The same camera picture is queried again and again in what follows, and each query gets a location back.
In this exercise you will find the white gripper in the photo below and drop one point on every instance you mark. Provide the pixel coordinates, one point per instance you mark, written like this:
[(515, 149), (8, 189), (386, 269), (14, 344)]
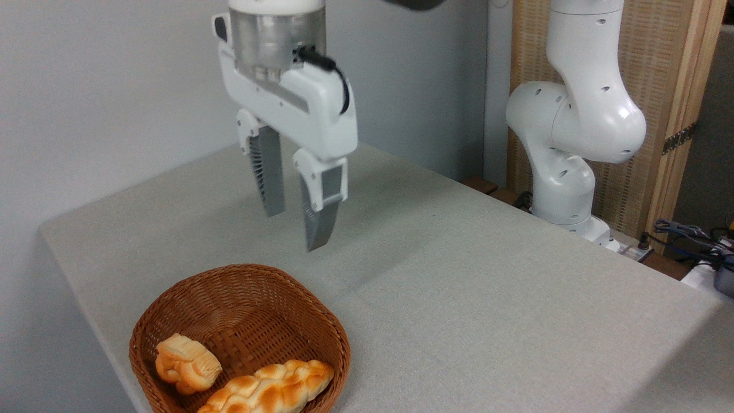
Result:
[(315, 115)]

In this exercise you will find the long braided bread loaf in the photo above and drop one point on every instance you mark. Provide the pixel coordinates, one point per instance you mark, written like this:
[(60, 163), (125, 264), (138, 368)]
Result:
[(275, 387)]

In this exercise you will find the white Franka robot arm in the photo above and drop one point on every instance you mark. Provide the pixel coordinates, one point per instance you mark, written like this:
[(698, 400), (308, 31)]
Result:
[(579, 115)]

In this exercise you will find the brown woven wicker basket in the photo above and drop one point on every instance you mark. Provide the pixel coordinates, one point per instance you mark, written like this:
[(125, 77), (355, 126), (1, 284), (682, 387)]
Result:
[(241, 310)]

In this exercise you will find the small knotted bread roll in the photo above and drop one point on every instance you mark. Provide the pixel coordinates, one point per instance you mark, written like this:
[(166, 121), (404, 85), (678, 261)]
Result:
[(186, 364)]

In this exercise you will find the low wooden platform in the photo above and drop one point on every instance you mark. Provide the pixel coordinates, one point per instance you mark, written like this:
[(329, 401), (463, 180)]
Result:
[(481, 184)]

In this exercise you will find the grey tablecloth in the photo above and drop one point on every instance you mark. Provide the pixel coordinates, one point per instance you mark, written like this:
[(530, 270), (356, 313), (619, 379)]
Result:
[(487, 275)]

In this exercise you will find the brass screen hinge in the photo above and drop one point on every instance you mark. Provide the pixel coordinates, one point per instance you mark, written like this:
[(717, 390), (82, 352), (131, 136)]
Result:
[(679, 137)]

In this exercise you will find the wooden bamboo folding screen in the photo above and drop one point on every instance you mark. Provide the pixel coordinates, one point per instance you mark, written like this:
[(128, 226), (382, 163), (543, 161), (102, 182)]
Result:
[(659, 57)]

